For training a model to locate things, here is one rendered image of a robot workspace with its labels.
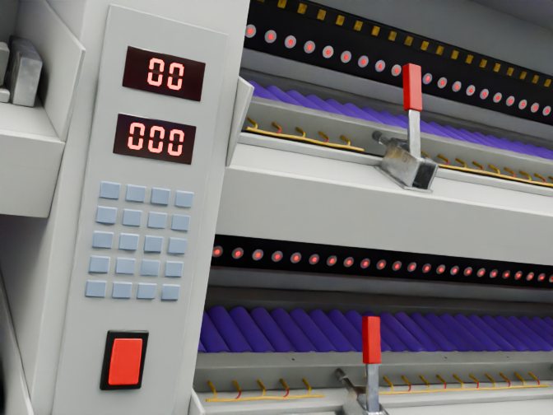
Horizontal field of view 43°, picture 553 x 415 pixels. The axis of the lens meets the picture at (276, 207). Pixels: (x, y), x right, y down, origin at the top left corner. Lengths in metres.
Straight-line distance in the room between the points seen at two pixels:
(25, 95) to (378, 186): 0.24
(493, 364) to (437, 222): 0.21
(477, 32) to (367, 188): 0.39
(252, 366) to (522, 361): 0.30
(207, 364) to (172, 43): 0.23
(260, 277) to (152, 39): 0.30
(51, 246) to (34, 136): 0.06
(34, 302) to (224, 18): 0.19
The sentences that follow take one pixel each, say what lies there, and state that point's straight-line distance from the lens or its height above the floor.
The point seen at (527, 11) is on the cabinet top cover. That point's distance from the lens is 0.84.
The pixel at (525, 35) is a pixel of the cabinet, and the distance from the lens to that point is 0.89.
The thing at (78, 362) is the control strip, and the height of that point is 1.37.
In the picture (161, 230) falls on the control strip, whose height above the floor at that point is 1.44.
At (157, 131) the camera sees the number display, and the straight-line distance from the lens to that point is 0.39.
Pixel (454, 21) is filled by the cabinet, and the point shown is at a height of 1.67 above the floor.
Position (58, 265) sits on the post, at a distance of 0.39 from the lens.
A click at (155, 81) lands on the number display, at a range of 0.39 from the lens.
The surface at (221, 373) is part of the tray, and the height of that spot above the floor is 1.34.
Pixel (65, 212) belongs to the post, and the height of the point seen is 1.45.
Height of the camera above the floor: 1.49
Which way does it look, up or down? 3 degrees down
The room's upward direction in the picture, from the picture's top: 9 degrees clockwise
